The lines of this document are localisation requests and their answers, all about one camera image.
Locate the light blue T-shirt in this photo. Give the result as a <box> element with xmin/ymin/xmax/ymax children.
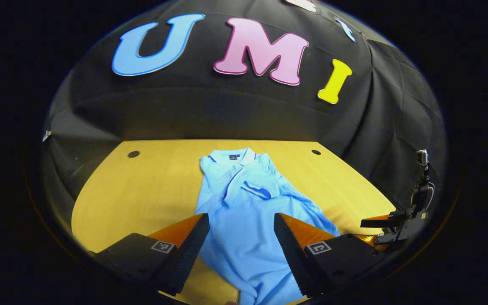
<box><xmin>195</xmin><ymin>147</ymin><xmax>340</xmax><ymax>305</ymax></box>

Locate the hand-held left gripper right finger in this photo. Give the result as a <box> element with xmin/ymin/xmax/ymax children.
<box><xmin>273</xmin><ymin>213</ymin><xmax>388</xmax><ymax>298</ymax></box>

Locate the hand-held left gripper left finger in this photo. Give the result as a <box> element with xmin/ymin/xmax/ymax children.
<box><xmin>88</xmin><ymin>213</ymin><xmax>210</xmax><ymax>297</ymax></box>

